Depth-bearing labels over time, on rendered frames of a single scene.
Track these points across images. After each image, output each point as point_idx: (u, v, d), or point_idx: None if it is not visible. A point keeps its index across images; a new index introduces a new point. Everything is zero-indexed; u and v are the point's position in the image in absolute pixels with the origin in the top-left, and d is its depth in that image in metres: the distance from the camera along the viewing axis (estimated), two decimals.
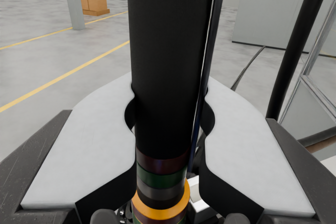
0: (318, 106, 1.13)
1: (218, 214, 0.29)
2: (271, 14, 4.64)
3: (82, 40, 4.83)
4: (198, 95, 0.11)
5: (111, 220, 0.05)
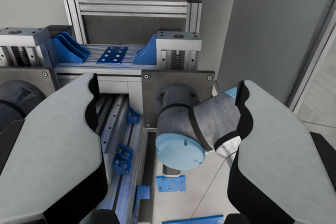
0: None
1: None
2: None
3: None
4: (238, 100, 0.11)
5: (111, 220, 0.05)
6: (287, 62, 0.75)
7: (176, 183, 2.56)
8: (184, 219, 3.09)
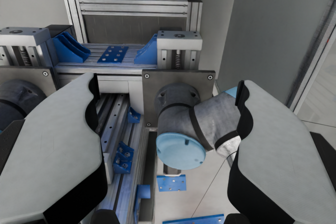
0: None
1: None
2: None
3: None
4: (238, 100, 0.11)
5: (111, 220, 0.05)
6: (288, 62, 0.75)
7: (176, 183, 2.56)
8: (185, 218, 3.09)
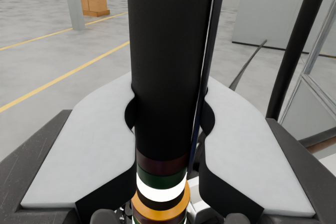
0: (319, 105, 1.12)
1: None
2: (271, 15, 4.64)
3: (82, 40, 4.84)
4: (198, 95, 0.11)
5: (111, 220, 0.05)
6: None
7: None
8: None
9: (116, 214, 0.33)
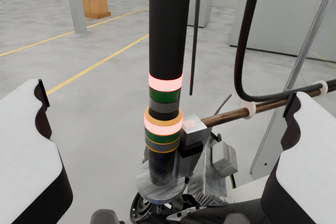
0: None
1: None
2: (267, 20, 4.80)
3: (85, 44, 4.99)
4: (287, 111, 0.11)
5: (111, 220, 0.05)
6: None
7: None
8: None
9: (130, 211, 0.51)
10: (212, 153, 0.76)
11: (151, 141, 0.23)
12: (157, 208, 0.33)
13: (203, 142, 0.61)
